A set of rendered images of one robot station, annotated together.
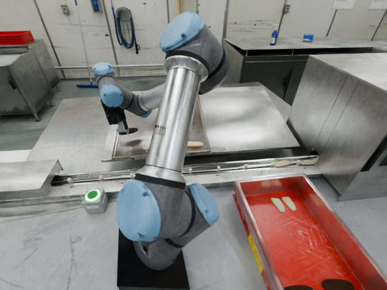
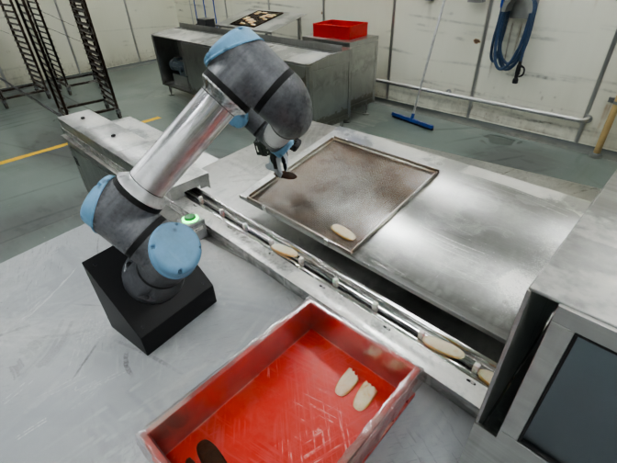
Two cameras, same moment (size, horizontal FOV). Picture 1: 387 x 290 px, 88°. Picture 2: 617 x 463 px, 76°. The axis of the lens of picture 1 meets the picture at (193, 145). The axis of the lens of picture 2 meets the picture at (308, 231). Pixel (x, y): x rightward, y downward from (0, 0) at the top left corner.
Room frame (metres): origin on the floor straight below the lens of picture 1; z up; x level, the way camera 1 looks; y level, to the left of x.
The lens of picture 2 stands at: (0.14, -0.75, 1.63)
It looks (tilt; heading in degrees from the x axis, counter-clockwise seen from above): 35 degrees down; 53
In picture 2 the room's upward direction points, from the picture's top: 2 degrees counter-clockwise
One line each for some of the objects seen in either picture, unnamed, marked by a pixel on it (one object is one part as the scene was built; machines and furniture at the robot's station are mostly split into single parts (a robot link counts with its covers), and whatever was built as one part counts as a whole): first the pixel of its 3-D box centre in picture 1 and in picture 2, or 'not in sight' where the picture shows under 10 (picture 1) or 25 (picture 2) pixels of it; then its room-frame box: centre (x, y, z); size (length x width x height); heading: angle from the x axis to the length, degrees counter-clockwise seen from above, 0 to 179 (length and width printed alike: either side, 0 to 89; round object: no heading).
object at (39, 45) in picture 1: (26, 71); (339, 76); (3.42, 2.83, 0.44); 0.70 x 0.55 x 0.87; 97
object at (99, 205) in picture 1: (97, 202); (194, 231); (0.51, 0.41, 0.84); 0.08 x 0.08 x 0.11; 7
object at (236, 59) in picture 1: (289, 76); not in sight; (3.03, -1.44, 0.51); 1.93 x 1.05 x 1.02; 97
